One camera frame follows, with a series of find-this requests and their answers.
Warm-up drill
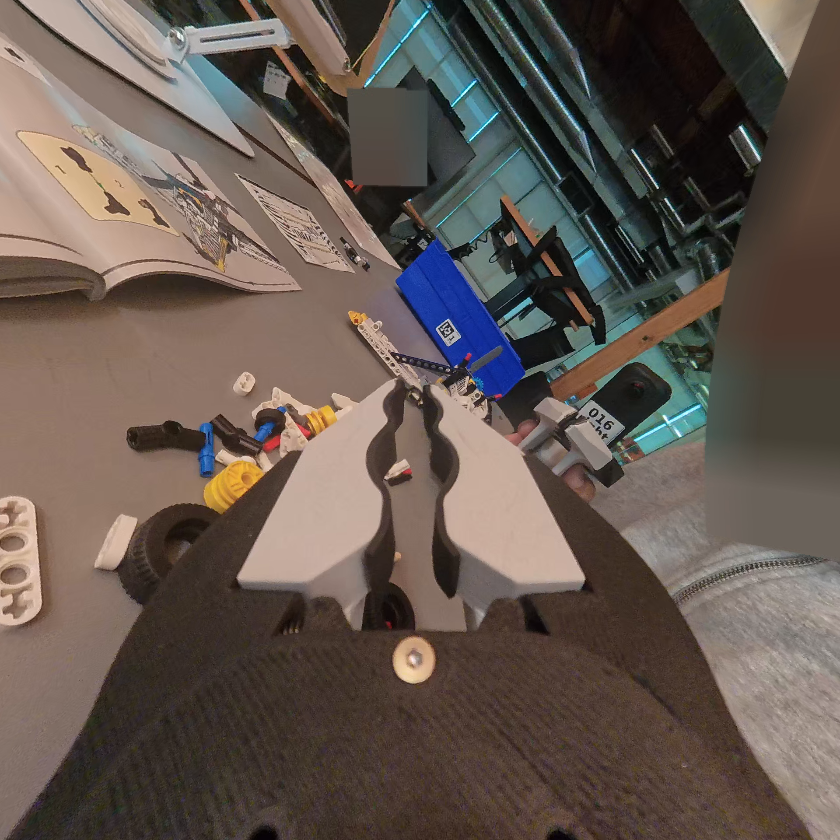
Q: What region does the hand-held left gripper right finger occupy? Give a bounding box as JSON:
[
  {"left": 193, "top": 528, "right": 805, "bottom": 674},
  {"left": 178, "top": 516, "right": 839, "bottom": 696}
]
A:
[{"left": 423, "top": 384, "right": 585, "bottom": 631}]

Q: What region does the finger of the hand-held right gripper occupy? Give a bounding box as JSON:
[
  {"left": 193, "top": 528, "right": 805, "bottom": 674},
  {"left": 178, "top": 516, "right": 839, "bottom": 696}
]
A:
[
  {"left": 518, "top": 397, "right": 577, "bottom": 457},
  {"left": 551, "top": 420, "right": 624, "bottom": 488}
]

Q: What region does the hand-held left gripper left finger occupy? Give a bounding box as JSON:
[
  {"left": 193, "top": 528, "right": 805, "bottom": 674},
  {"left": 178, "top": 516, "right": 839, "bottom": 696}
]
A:
[{"left": 238, "top": 379, "right": 408, "bottom": 631}]

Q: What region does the partly built white lego model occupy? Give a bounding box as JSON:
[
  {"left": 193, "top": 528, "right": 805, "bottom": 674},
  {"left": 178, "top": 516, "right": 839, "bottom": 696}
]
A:
[{"left": 348, "top": 310, "right": 508, "bottom": 424}]

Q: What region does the person's right forearm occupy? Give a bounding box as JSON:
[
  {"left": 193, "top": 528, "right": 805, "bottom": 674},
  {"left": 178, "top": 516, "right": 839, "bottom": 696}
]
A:
[{"left": 594, "top": 441, "right": 716, "bottom": 562}]

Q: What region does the red lego axle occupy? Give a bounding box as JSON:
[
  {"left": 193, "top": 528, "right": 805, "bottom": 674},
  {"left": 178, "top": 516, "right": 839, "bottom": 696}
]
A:
[{"left": 262, "top": 425, "right": 311, "bottom": 455}]

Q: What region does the yellow lego wheel hub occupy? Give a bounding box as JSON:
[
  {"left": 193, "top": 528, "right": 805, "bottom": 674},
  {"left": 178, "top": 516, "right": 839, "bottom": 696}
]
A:
[{"left": 203, "top": 461, "right": 261, "bottom": 515}]

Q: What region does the small black lego tyre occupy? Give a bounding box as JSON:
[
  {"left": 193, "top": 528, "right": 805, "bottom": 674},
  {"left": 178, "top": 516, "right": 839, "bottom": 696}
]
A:
[{"left": 362, "top": 583, "right": 416, "bottom": 631}]

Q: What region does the black lego axle connector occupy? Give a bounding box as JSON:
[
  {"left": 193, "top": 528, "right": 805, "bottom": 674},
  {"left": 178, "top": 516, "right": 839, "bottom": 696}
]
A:
[{"left": 210, "top": 413, "right": 264, "bottom": 455}]

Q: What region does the large black lego tyre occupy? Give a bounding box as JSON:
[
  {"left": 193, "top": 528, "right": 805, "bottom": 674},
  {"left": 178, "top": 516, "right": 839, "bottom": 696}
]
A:
[{"left": 117, "top": 502, "right": 222, "bottom": 605}]

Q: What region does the black angled lego connector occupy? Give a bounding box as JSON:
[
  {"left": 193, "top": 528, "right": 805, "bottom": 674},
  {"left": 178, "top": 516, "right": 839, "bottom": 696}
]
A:
[{"left": 126, "top": 420, "right": 206, "bottom": 454}]

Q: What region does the white rounded lego piece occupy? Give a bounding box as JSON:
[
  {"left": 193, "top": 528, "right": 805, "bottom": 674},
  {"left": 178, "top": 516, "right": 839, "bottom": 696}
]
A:
[{"left": 94, "top": 515, "right": 139, "bottom": 571}]

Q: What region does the white flat lego beam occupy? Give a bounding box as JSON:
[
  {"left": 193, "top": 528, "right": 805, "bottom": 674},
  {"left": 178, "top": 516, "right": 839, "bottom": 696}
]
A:
[{"left": 0, "top": 497, "right": 44, "bottom": 626}]

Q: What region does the person's right hand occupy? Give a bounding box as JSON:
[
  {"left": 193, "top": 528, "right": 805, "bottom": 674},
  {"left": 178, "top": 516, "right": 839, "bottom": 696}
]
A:
[{"left": 505, "top": 420, "right": 597, "bottom": 503}]

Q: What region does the wooden beam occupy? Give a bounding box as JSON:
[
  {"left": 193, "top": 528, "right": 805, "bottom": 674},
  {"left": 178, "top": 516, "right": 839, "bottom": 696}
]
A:
[{"left": 550, "top": 268, "right": 733, "bottom": 403}]

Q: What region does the blue plastic bin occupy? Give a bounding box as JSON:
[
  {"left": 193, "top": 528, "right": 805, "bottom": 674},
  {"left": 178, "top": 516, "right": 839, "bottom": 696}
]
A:
[{"left": 395, "top": 238, "right": 526, "bottom": 398}]

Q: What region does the black desk with chair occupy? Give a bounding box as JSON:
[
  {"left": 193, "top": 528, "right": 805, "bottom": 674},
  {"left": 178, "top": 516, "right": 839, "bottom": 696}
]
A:
[{"left": 492, "top": 196, "right": 609, "bottom": 371}]

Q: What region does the dark monitor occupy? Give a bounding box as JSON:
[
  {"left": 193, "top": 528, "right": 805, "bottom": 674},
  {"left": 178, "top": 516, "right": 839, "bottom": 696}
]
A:
[{"left": 400, "top": 77, "right": 478, "bottom": 186}]

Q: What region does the black and white sticker sheet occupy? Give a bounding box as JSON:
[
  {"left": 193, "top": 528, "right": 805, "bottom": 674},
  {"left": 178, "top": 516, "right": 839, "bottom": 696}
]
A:
[{"left": 235, "top": 174, "right": 356, "bottom": 274}]

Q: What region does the printed paper sheet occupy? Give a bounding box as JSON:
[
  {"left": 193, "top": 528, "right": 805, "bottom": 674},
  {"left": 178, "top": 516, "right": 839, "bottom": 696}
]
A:
[{"left": 272, "top": 118, "right": 403, "bottom": 270}]

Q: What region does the open instruction booklet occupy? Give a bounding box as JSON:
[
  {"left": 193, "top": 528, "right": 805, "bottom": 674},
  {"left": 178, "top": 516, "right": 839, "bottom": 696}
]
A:
[{"left": 0, "top": 33, "right": 301, "bottom": 301}]

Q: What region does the large grey board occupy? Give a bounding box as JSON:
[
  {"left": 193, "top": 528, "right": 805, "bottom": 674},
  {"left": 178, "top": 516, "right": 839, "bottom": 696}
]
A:
[{"left": 18, "top": 0, "right": 256, "bottom": 158}]

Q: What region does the white slotted metal bracket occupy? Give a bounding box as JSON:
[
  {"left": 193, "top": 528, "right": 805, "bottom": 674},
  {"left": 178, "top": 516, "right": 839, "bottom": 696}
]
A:
[{"left": 167, "top": 18, "right": 294, "bottom": 64}]

